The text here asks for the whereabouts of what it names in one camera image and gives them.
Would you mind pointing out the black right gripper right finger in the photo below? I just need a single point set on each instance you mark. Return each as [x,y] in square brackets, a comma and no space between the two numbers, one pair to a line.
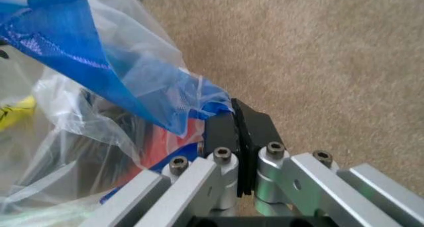
[314,184]

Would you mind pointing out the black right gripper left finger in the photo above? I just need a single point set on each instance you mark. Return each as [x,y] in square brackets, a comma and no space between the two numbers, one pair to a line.
[189,187]

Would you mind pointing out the clear plastic garbage bag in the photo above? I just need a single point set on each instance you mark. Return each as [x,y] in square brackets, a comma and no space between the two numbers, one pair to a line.
[99,112]

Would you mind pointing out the red and blue package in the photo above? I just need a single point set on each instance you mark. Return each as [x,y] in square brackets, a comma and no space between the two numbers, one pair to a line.
[172,150]

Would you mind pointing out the blue mesh fabric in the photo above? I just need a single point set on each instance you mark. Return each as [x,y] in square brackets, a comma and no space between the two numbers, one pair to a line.
[76,50]

